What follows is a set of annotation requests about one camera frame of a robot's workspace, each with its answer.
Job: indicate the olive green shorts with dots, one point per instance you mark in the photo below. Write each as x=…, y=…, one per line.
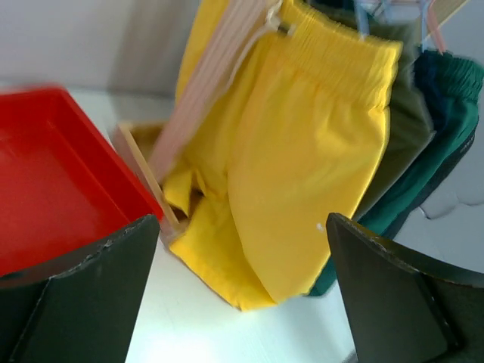
x=410, y=125

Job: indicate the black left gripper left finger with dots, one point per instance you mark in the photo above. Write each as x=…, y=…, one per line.
x=81, y=306

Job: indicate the yellow shorts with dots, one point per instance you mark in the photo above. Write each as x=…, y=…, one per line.
x=299, y=134

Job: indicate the wooden clothes rack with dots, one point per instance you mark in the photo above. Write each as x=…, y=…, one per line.
x=242, y=23

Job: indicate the blue hanger of navy shorts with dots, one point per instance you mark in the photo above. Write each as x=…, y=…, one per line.
x=362, y=20

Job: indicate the pink hanger of teal shorts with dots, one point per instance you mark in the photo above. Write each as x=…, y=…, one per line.
x=429, y=25

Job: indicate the teal green shorts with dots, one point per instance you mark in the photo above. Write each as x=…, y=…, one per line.
x=460, y=81

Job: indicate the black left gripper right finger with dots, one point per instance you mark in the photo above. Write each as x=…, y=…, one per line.
x=402, y=305

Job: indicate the red plastic bin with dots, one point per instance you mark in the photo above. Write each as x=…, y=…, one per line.
x=62, y=185

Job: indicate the navy blue shorts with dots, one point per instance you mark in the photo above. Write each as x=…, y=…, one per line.
x=425, y=72

